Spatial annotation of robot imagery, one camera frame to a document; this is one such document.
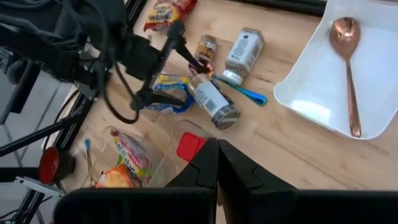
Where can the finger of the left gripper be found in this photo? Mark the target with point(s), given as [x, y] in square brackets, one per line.
[161, 101]
[194, 57]

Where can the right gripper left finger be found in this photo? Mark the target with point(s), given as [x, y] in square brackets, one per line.
[155, 205]

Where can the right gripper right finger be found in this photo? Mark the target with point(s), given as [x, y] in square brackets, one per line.
[280, 205]

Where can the blue ramen pack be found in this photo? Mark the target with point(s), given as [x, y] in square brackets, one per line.
[174, 84]

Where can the glass spice jar white label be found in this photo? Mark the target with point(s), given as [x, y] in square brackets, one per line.
[211, 99]

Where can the orange chicken ramen pack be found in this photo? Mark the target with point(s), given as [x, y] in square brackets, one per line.
[118, 179]

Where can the red-lidded spice container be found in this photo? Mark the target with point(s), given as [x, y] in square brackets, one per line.
[189, 146]

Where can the pink lime shrimp ramen pack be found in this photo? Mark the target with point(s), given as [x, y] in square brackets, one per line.
[133, 155]

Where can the copper spoon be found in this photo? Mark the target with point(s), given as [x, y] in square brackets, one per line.
[345, 34]

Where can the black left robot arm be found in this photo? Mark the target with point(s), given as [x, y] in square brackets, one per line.
[46, 46]

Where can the small amber spice jar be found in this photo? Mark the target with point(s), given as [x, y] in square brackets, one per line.
[206, 49]

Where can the orange red ramen pack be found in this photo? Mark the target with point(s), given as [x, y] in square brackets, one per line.
[164, 15]

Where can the white-capped spice jar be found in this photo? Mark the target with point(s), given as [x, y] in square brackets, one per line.
[244, 53]

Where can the clear plastic storage bin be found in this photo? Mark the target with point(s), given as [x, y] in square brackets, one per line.
[93, 155]
[169, 155]

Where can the iridescent rainbow spoon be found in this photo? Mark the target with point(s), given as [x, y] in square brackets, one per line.
[87, 155]

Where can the red bowl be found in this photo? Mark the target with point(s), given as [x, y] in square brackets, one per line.
[49, 165]

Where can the white rectangular tray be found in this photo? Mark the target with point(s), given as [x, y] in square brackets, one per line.
[311, 77]

